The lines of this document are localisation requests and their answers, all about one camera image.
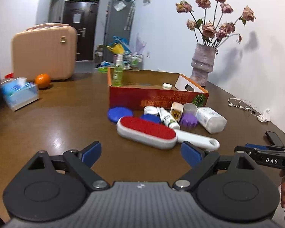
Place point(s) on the grey refrigerator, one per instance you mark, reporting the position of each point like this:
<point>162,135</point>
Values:
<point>118,21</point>

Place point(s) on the orange red cardboard box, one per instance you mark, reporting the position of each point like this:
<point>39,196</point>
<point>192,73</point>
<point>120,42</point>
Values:
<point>141,88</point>

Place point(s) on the cluttered wire rack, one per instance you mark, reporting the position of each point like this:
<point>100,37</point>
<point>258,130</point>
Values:
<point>132,55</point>

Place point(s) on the black phone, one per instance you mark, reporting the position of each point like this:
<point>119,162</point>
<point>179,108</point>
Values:
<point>274,139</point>

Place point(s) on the pink ribbed suitcase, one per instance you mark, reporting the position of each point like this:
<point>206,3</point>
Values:
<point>49,48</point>

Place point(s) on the purple ribbed vase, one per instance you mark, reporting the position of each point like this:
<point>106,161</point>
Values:
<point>202,64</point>

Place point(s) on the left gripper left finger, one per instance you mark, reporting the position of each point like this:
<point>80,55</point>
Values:
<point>79,164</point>

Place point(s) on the white jar lid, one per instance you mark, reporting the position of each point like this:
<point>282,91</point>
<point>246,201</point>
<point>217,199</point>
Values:
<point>166,86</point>

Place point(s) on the dark wooden door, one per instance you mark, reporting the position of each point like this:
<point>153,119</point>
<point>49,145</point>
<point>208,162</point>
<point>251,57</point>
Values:
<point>82,15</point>

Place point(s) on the blue tissue box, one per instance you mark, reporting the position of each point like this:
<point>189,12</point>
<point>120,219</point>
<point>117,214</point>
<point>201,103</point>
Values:
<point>19,92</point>

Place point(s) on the white round jar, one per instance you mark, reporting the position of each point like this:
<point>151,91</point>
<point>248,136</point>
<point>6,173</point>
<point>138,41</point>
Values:
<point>150,110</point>

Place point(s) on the green spray bottle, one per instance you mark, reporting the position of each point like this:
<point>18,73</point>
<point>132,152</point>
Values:
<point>118,71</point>

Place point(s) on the red white lint brush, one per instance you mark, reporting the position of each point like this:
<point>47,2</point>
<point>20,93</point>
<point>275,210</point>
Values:
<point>160,136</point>

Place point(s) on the dried pink roses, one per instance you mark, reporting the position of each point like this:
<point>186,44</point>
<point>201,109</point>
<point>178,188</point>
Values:
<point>213,32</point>

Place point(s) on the white cotton swab pack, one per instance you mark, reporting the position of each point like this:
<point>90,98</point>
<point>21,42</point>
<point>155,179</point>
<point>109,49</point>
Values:
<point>210,120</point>

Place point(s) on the white spray bottle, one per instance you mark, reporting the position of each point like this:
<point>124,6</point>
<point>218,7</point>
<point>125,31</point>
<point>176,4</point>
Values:
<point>167,119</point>

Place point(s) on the large blue round lid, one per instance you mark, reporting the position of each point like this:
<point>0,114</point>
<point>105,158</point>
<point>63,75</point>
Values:
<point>114,114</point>

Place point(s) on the small blue ridged lid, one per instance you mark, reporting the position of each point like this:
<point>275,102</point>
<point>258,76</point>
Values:
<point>152,118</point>

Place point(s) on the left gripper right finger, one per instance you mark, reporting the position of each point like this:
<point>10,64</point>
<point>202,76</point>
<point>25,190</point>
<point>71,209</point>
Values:
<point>202,163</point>

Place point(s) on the red bucket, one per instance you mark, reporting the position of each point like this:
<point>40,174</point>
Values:
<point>9,76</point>

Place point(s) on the orange fruit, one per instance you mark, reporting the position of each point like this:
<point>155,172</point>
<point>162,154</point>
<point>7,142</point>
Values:
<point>43,81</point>

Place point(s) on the beige small box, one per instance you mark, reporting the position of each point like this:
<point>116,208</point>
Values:
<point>176,111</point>

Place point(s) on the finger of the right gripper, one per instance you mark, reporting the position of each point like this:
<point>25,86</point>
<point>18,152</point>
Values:
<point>258,147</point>

